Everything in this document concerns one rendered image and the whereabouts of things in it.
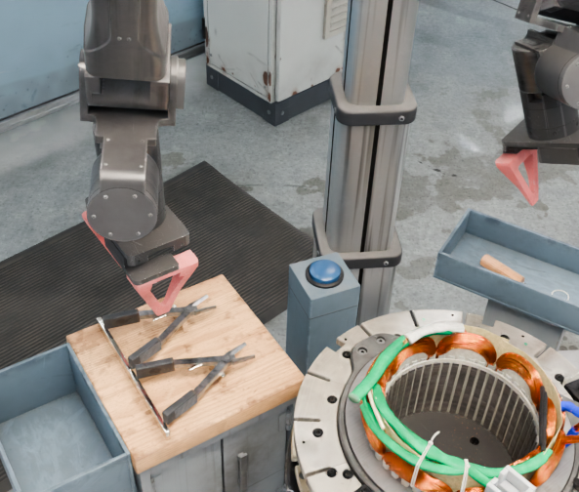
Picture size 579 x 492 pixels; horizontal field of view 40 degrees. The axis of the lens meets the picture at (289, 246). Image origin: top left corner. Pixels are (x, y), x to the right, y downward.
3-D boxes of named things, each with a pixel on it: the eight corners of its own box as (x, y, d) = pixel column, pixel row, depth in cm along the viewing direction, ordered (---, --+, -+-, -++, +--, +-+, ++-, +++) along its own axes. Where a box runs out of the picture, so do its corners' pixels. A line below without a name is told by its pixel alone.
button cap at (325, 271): (345, 279, 102) (346, 274, 101) (316, 288, 101) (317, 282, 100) (332, 260, 105) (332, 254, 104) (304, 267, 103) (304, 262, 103)
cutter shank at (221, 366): (197, 399, 81) (197, 395, 81) (191, 396, 81) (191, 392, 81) (233, 361, 85) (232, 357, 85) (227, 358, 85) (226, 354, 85)
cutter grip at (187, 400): (167, 426, 79) (166, 416, 78) (162, 421, 80) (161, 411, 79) (197, 402, 81) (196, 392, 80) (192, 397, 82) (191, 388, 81)
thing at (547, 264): (591, 413, 119) (654, 274, 100) (570, 467, 112) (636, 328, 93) (435, 346, 128) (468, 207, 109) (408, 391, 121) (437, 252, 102)
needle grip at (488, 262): (515, 288, 102) (477, 264, 106) (520, 288, 104) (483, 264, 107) (521, 277, 102) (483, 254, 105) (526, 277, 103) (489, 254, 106)
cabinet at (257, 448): (159, 593, 97) (139, 472, 79) (101, 476, 108) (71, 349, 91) (295, 516, 105) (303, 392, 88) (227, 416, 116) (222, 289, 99)
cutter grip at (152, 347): (133, 370, 84) (132, 360, 83) (128, 366, 85) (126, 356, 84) (161, 348, 87) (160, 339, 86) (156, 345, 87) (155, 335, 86)
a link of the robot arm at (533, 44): (549, 18, 87) (500, 36, 87) (581, 28, 81) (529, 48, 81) (558, 77, 90) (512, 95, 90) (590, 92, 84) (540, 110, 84)
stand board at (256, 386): (137, 474, 79) (135, 461, 78) (68, 349, 91) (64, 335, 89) (306, 392, 88) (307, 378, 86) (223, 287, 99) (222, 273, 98)
